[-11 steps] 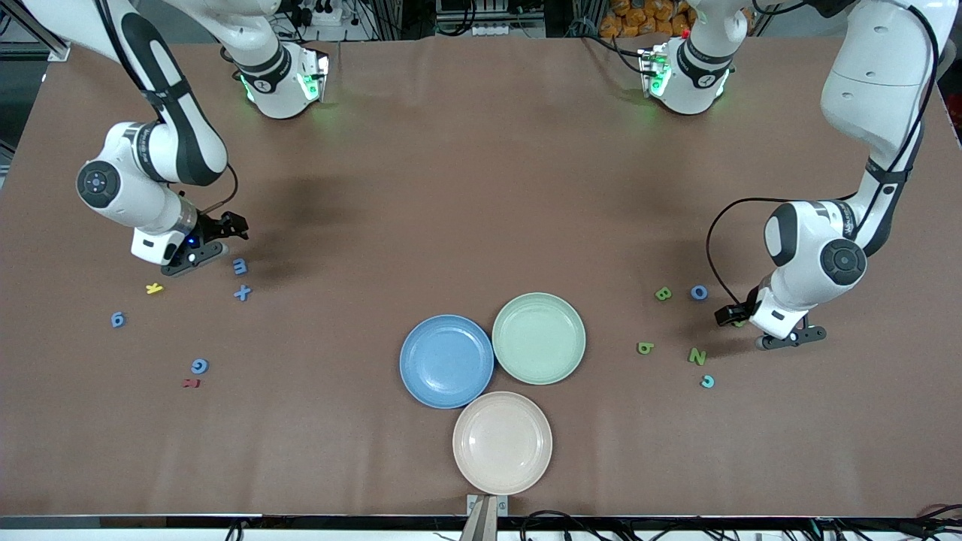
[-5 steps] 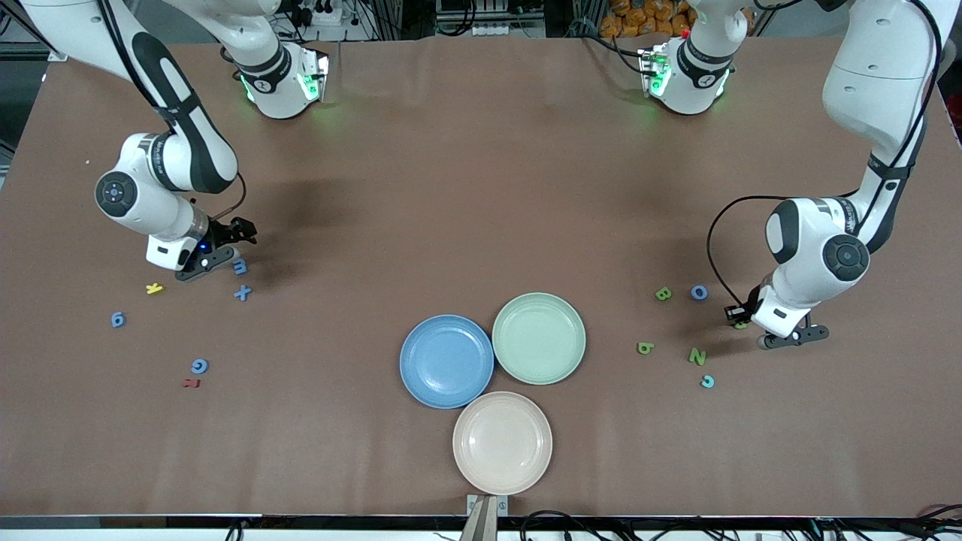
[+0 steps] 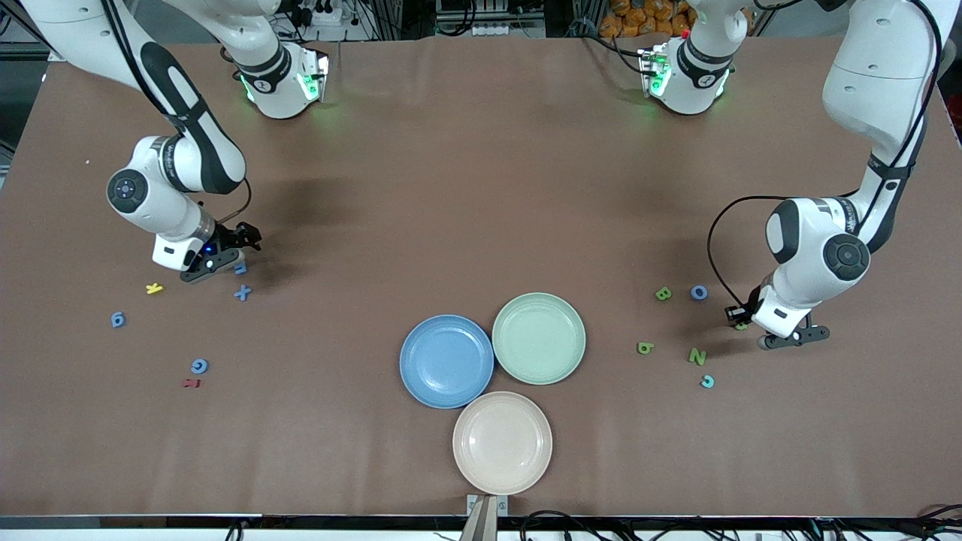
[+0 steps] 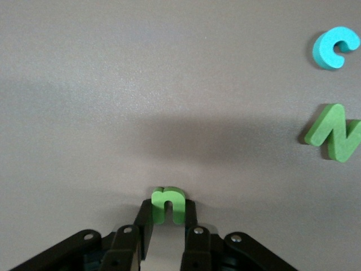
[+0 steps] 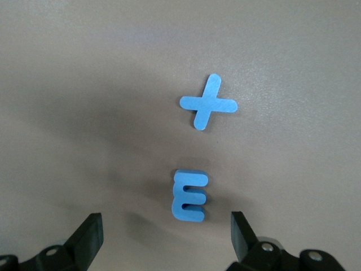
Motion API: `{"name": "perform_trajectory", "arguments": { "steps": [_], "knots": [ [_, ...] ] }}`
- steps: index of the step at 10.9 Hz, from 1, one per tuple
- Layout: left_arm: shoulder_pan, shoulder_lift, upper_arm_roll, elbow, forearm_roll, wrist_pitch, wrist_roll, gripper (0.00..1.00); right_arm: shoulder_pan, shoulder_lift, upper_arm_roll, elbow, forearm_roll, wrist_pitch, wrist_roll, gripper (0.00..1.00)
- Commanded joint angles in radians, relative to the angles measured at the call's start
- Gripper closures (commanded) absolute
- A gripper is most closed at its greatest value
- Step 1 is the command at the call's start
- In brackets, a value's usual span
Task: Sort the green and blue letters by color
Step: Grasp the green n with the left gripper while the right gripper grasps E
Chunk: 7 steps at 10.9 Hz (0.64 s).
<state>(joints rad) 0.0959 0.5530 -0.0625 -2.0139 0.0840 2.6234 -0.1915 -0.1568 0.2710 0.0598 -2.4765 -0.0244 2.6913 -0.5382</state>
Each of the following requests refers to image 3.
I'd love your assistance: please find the green plate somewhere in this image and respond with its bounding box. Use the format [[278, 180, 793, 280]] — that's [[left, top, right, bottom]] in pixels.
[[492, 292, 587, 385]]

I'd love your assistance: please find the power strip with black plugs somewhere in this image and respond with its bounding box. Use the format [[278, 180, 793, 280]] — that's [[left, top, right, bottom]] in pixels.
[[289, 0, 343, 27]]

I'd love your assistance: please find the brown table cover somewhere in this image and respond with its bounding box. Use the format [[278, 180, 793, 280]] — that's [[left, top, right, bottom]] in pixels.
[[0, 34, 962, 519]]

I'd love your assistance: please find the blue plate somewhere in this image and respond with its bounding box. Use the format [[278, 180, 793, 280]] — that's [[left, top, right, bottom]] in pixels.
[[399, 314, 495, 410]]

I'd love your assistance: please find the beige plate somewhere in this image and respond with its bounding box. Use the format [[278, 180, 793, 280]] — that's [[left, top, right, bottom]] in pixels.
[[452, 391, 553, 496]]

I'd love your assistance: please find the bag of oranges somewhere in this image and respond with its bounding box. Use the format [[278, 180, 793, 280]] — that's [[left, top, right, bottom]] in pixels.
[[599, 0, 696, 38]]

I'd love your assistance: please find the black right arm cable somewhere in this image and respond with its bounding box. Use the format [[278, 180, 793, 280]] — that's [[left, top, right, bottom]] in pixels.
[[101, 0, 253, 226]]

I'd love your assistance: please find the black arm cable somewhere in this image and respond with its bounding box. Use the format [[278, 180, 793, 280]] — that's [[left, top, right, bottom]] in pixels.
[[101, 0, 253, 226], [706, 0, 944, 310]]

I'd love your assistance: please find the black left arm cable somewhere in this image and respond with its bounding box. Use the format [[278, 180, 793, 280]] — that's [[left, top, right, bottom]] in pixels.
[[706, 0, 944, 310]]

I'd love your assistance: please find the aluminium frame profile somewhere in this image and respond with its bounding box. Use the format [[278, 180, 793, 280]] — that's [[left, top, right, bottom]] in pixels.
[[0, 15, 72, 62]]

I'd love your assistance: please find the metal bracket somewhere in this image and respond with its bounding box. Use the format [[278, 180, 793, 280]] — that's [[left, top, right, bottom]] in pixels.
[[460, 494, 509, 541]]

